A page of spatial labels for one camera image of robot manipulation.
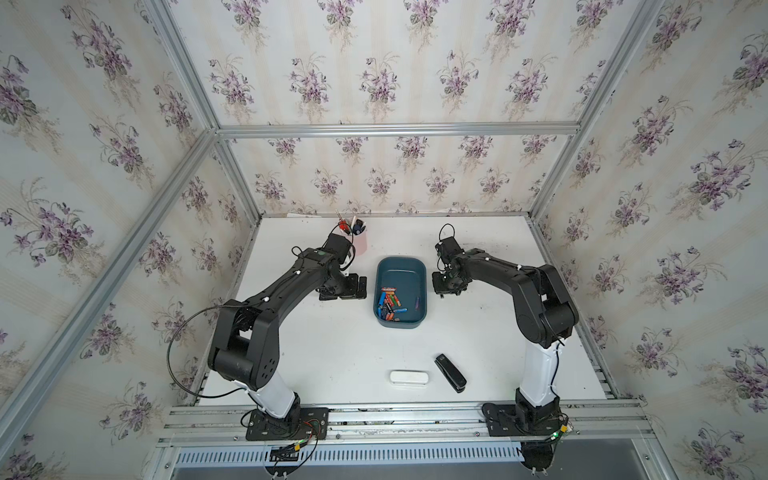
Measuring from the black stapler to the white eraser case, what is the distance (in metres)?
0.06

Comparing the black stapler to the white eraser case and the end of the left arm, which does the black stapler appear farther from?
the end of the left arm

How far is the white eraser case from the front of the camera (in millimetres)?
794

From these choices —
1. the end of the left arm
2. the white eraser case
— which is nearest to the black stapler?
the white eraser case

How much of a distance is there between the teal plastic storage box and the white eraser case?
0.15 metres

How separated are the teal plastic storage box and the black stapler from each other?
122 millimetres

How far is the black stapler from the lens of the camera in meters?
0.78

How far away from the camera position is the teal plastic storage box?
921 millimetres
